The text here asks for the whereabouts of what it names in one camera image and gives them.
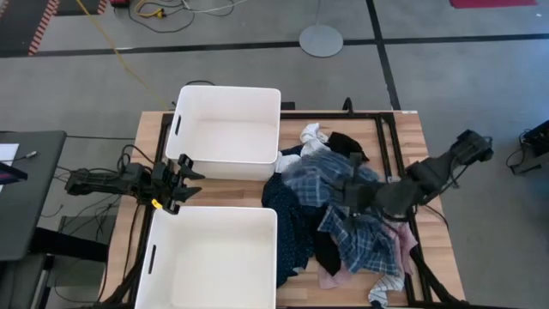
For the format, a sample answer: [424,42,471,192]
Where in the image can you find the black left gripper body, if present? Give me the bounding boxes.
[148,159,185,215]

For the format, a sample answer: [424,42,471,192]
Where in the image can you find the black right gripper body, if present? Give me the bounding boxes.
[338,153,381,228]

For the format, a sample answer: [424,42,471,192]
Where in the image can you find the blue plaid shirt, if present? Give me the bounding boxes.
[281,148,403,276]

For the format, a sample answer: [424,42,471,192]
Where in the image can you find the black garment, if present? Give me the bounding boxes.
[315,130,371,276]

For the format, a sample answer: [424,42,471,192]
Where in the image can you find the white garment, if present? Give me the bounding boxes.
[274,122,331,175]

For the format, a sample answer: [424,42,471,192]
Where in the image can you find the navy dotted garment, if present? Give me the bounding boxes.
[261,144,318,289]

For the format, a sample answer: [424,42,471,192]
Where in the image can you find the white woven plastic bin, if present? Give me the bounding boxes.
[134,205,279,309]
[165,84,282,182]

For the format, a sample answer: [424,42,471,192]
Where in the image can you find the pink knit garment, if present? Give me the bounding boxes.
[317,221,419,291]

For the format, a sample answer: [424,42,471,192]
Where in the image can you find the white striped cloth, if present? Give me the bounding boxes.
[367,274,407,309]

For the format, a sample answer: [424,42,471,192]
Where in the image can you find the black desk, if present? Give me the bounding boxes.
[0,130,68,263]

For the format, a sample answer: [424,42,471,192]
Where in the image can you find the black tablet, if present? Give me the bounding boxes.
[0,161,29,185]

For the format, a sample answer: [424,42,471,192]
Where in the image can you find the white paper sheet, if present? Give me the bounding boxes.
[0,142,21,193]

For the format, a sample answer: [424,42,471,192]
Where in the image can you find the round grey floor plate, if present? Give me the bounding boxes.
[299,24,345,58]

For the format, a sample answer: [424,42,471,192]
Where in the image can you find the black mat orange striped edge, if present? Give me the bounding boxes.
[55,0,108,17]
[0,0,61,57]

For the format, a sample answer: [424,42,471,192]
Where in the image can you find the red floor mat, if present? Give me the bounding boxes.
[449,0,538,9]

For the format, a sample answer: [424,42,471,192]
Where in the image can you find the black metal table frame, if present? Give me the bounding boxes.
[100,97,471,309]

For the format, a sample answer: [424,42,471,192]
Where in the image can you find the long yellow floor cable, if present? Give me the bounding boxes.
[75,0,171,112]

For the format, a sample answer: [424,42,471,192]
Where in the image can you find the coiled yellow cable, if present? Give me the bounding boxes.
[133,0,167,20]

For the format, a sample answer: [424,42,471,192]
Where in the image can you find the black equipment with cables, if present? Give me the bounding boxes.
[505,119,549,175]

